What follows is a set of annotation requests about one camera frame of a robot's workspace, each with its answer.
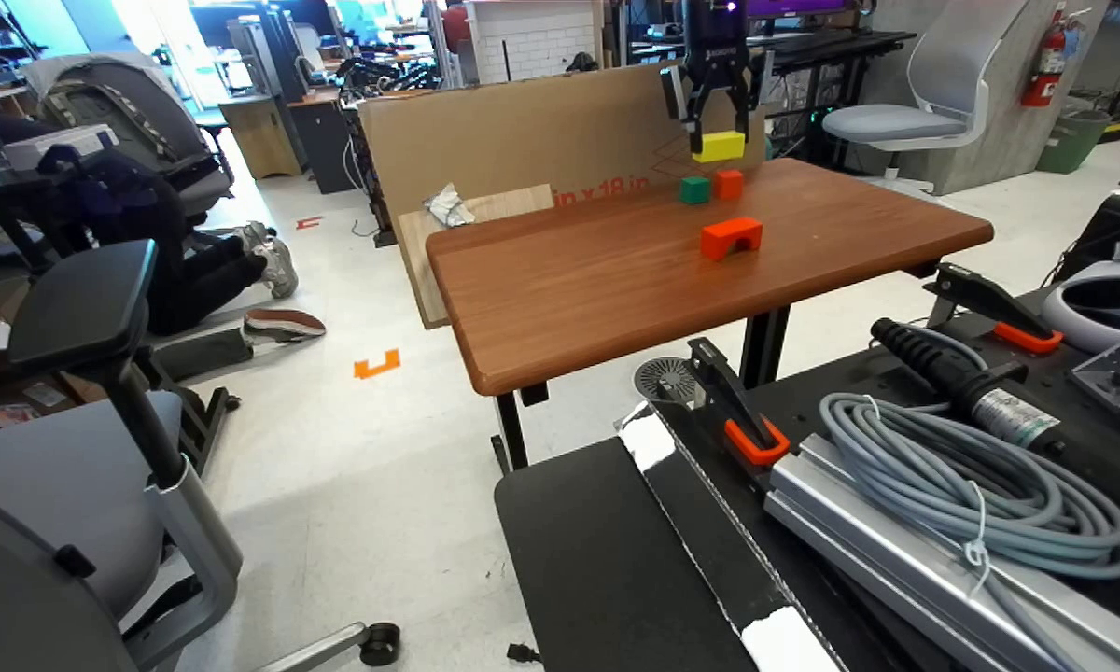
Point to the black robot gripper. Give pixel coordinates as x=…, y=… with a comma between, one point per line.
x=719, y=41

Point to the grey office chair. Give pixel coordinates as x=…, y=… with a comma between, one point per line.
x=75, y=488

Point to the black caster wheel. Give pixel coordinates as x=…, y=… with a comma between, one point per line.
x=377, y=644

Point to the black bench top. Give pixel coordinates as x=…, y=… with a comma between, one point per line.
x=622, y=562

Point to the white office chair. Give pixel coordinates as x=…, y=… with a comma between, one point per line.
x=947, y=86

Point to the orange arch block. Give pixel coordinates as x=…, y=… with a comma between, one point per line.
x=729, y=238

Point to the red fire extinguisher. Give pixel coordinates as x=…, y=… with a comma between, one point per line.
x=1047, y=59

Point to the green bin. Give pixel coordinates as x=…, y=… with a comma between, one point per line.
x=1070, y=138

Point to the brown wooden table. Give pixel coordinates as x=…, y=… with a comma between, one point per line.
x=658, y=274

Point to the large cardboard sheet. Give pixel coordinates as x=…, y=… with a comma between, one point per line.
x=522, y=137

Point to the brown sandal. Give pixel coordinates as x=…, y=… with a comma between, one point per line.
x=286, y=328

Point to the green cube block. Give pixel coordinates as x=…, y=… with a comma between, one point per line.
x=694, y=189

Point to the wooden cabinet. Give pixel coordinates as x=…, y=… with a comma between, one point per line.
x=261, y=137

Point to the aluminium extrusion rail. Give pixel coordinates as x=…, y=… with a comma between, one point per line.
x=907, y=562

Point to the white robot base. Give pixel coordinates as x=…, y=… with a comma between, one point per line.
x=1112, y=291

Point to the small cardboard piece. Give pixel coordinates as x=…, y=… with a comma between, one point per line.
x=459, y=229

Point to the orange cube block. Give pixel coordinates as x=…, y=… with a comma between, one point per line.
x=729, y=183

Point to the black orange bar clamp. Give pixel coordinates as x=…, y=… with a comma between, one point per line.
x=990, y=306
x=729, y=406

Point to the yellow block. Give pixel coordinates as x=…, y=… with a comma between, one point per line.
x=721, y=146

